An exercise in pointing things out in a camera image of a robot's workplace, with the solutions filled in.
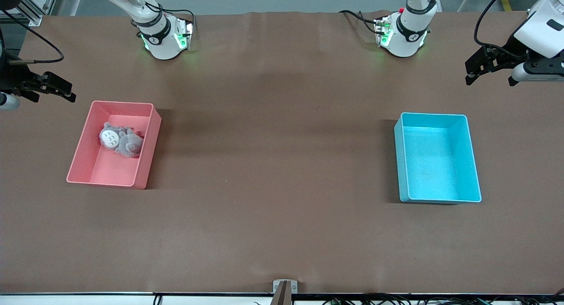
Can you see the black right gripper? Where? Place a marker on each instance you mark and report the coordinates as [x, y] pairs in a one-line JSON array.
[[13, 78]]

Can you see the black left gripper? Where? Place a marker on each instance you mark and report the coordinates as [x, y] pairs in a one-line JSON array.
[[510, 47]]

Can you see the gray plush toy white face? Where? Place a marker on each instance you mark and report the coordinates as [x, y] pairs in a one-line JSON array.
[[109, 139]]

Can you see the plain gray plush toy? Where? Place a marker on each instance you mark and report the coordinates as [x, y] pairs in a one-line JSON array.
[[131, 145]]

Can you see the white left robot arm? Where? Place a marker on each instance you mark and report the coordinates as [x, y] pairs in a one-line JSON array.
[[407, 40]]

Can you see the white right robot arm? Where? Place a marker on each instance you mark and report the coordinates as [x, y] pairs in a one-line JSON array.
[[163, 45]]

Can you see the pink plastic box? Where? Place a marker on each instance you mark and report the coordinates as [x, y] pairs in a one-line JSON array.
[[110, 175]]

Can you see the blue plastic box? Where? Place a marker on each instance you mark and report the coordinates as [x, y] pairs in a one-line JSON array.
[[436, 164]]

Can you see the brown table cover sheet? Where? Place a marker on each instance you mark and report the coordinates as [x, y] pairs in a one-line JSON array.
[[282, 230]]

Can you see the aluminium frame profile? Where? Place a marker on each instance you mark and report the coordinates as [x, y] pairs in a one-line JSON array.
[[35, 16]]

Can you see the silver metal bracket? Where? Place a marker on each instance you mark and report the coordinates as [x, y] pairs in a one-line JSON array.
[[294, 284]]

